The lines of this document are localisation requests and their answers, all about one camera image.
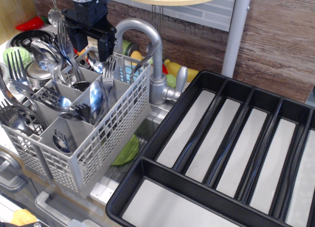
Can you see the large steel spoon centre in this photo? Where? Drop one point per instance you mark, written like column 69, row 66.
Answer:
column 97, row 102

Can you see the black stove burner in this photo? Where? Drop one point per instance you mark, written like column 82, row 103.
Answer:
column 24, row 39

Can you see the small steel spoon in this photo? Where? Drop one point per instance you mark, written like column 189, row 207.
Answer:
column 95, row 63

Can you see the grey metal post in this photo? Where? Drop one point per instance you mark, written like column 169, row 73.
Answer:
column 240, row 11

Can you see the green toy leaf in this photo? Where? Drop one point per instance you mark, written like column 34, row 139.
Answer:
column 128, row 152

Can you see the yellow toy banana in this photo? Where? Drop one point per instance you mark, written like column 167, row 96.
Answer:
column 173, row 69

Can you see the steel fork centre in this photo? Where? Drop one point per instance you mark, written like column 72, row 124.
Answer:
column 108, row 77

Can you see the hanging slotted ladle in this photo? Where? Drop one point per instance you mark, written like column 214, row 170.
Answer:
column 54, row 14

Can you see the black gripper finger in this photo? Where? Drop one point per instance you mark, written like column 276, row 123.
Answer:
column 78, row 40
column 105, row 46

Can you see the large steel spoon back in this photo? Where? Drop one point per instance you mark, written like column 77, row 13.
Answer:
column 47, row 59

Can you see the steel spoon lying across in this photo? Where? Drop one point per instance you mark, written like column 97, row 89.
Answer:
column 59, row 103

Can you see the steel fork front left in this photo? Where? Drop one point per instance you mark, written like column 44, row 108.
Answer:
column 20, row 119

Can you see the hanging wire whisk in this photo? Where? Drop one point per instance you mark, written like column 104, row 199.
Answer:
column 157, row 16

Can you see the large steel spoon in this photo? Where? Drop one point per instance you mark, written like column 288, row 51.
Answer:
column 97, row 102
column 47, row 59

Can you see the yellow toy bottom left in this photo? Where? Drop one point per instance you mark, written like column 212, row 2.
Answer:
column 23, row 217

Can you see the silver toy faucet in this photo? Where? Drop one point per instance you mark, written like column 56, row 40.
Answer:
column 159, row 92

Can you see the green toy lime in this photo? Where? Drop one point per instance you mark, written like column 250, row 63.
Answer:
column 171, row 80

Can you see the red toy pepper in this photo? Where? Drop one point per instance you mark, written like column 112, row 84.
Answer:
column 33, row 24

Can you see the black cutlery tray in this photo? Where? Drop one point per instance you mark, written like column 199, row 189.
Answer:
column 227, row 154

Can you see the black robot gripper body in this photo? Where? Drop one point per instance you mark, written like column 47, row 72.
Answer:
column 88, row 18

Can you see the steel pot with lid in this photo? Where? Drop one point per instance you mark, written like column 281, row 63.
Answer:
column 36, row 75

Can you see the grey plastic cutlery basket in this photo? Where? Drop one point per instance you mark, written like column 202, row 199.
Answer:
column 93, row 148

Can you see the tall steel fork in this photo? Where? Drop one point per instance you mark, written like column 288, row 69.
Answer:
column 67, row 49

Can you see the green toy cabbage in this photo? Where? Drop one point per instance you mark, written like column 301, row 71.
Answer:
column 20, row 56

